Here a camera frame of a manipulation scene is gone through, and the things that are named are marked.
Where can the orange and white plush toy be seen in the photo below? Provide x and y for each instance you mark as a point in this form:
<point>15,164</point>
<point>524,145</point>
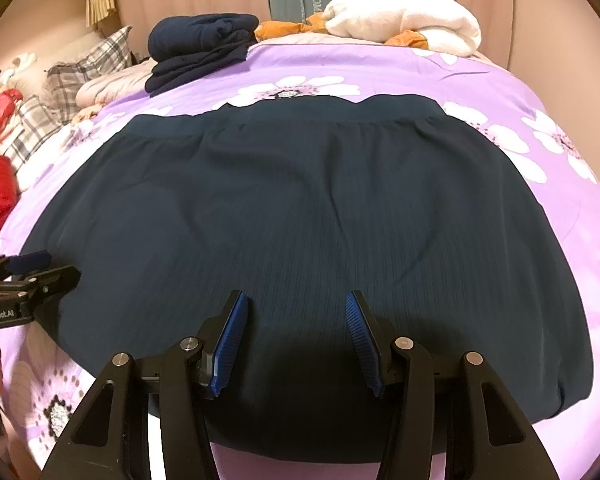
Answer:
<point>404,15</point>

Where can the stack of folded navy clothes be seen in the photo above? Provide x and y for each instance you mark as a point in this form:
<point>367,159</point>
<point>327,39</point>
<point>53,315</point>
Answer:
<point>195,40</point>

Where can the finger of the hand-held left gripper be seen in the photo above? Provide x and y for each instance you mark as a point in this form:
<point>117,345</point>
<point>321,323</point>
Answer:
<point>30,261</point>
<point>55,280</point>

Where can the purple floral bedsheet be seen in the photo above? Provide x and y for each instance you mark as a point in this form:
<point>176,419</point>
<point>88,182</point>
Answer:
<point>479,85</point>

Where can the beige quilt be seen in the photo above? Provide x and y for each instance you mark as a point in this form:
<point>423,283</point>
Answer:
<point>115,85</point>

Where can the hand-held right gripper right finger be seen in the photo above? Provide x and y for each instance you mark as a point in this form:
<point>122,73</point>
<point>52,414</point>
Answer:
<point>362,345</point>

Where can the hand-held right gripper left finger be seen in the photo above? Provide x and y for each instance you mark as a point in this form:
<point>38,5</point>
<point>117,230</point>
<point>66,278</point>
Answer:
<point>230,345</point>

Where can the navy ribbed skirt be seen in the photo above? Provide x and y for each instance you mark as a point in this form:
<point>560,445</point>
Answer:
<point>305,200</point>

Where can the grey plaid pillow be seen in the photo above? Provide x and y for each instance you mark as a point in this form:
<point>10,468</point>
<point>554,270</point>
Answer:
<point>95,60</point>
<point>30,125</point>

